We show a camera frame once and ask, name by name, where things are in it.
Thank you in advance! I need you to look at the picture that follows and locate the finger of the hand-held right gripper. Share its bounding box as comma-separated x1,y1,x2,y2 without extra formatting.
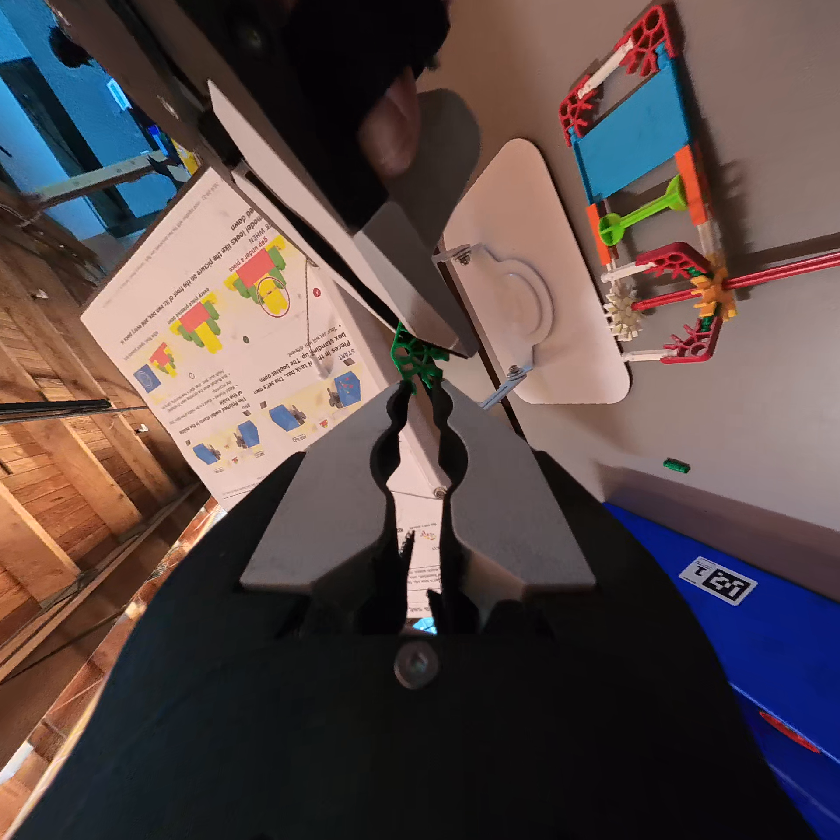
206,80,472,361
353,88,484,360

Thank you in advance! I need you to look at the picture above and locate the green toy connector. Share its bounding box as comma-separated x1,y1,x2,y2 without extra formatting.
390,322,451,395

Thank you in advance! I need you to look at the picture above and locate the printed instruction sheet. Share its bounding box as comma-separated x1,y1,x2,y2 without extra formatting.
80,165,454,634

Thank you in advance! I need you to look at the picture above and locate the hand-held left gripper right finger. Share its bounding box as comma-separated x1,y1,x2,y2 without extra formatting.
430,379,598,634

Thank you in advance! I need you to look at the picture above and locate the blue storage bin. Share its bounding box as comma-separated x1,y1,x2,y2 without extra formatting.
602,502,840,840

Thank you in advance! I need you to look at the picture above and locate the white metal stand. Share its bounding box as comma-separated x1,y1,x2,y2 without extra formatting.
80,138,631,506

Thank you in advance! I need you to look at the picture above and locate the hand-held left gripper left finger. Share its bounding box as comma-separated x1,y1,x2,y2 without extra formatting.
239,382,411,634

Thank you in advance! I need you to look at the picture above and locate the colourful toy construction model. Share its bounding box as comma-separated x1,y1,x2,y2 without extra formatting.
559,3,840,366

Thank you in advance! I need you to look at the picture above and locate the person's right hand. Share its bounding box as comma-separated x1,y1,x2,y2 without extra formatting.
357,64,422,179

